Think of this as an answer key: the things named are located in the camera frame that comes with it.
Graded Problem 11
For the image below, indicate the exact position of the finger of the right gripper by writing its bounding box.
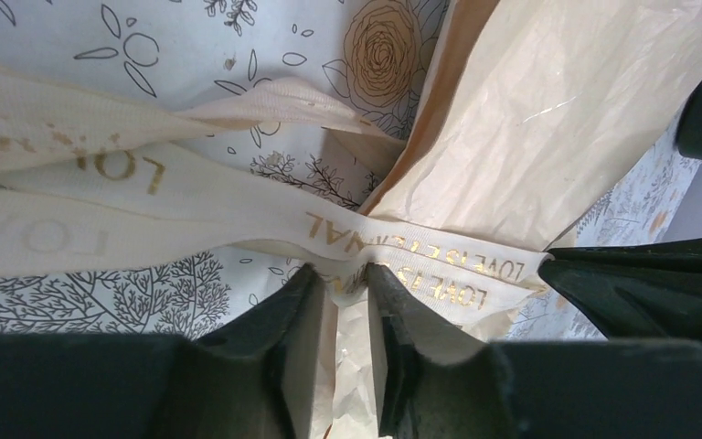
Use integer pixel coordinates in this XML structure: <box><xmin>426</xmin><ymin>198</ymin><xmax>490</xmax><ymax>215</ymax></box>
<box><xmin>537</xmin><ymin>238</ymin><xmax>702</xmax><ymax>343</ymax></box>

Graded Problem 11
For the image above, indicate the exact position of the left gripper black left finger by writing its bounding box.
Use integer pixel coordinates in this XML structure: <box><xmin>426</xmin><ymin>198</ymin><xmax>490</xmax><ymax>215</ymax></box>
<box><xmin>197</xmin><ymin>264</ymin><xmax>325</xmax><ymax>438</ymax></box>

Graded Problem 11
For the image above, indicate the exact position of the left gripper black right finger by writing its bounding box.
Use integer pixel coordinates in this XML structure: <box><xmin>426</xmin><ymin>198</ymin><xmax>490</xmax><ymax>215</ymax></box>
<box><xmin>366</xmin><ymin>263</ymin><xmax>503</xmax><ymax>438</ymax></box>

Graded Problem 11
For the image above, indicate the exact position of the colourful flower bouquet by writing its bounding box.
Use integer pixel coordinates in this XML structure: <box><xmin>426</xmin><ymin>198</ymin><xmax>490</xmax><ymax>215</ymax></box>
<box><xmin>320</xmin><ymin>0</ymin><xmax>702</xmax><ymax>439</ymax></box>

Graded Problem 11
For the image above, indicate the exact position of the cream ribbon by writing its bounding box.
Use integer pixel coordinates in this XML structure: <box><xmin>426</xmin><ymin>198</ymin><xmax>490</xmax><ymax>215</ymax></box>
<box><xmin>0</xmin><ymin>66</ymin><xmax>547</xmax><ymax>325</ymax></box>

